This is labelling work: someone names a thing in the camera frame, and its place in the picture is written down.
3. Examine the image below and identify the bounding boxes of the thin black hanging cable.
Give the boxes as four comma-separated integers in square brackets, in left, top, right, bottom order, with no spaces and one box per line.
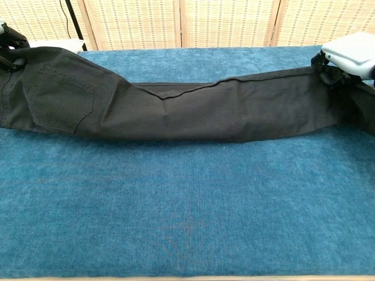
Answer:
[58,0,71,39]

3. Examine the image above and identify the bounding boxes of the clear plastic bag with papers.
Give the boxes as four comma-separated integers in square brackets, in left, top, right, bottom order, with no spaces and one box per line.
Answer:
[29,37,85,54]

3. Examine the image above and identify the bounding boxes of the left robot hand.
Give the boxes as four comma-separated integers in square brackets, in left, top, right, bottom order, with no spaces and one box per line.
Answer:
[0,17,32,73]

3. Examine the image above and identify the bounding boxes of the blue table cloth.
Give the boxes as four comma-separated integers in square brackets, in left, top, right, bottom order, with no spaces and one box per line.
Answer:
[0,45,375,277]

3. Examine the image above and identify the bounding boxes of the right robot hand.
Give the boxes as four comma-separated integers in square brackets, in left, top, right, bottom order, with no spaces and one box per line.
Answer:
[310,32,375,88]

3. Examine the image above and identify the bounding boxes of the bamboo folding screen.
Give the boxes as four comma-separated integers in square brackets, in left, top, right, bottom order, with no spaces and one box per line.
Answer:
[0,0,375,51]

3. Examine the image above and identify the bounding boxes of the black tripod stand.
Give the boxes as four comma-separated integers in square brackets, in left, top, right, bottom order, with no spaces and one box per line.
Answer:
[64,0,88,51]

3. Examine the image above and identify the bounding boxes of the black trousers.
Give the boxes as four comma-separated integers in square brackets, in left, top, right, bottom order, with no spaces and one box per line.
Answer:
[0,46,375,143]

